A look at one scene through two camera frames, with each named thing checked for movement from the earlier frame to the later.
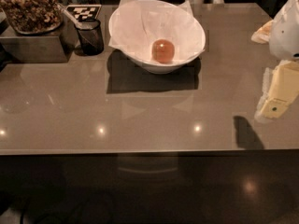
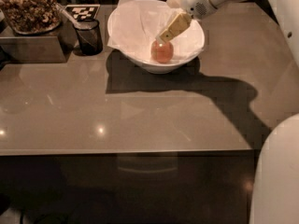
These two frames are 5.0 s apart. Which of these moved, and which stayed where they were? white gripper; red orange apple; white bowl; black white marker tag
Moved: white gripper
Stayed: white bowl; red orange apple; black white marker tag
